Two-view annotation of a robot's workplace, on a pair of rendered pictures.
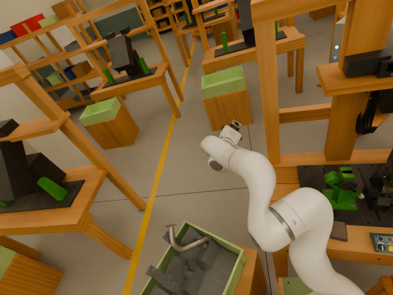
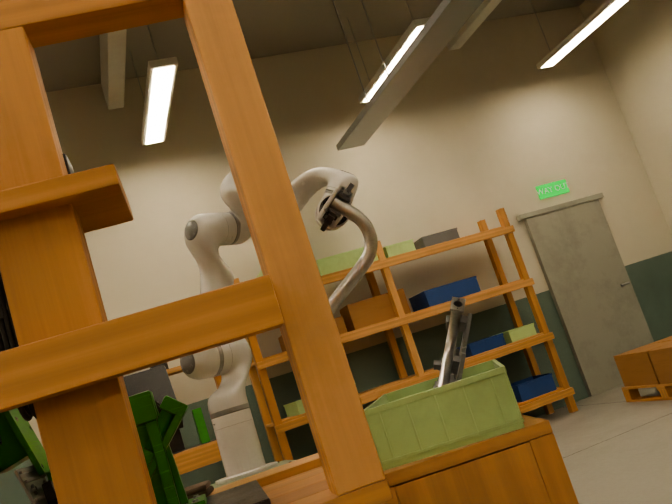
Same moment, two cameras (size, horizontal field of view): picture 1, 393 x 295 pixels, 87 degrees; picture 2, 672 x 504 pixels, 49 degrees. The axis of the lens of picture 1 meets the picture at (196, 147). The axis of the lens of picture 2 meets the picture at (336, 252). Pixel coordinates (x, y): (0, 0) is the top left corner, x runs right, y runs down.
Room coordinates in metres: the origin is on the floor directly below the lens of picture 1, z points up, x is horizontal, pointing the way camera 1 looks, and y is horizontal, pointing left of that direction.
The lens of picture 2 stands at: (2.08, -1.35, 1.07)
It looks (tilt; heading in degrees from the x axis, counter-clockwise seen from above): 9 degrees up; 139
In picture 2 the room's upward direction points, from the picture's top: 18 degrees counter-clockwise
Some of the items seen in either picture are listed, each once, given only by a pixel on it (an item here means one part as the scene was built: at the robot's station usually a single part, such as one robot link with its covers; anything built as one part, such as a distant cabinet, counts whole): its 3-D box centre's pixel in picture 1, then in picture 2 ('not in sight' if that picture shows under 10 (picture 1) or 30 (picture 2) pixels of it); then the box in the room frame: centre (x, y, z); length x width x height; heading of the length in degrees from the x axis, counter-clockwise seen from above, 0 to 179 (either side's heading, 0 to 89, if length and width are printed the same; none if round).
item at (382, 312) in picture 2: not in sight; (403, 349); (-3.32, 3.81, 1.12); 3.01 x 0.54 x 2.23; 69
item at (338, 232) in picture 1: (338, 230); (194, 492); (0.36, -0.52, 0.91); 0.10 x 0.08 x 0.03; 143
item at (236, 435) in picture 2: not in sight; (238, 443); (0.08, -0.20, 0.97); 0.19 x 0.19 x 0.18
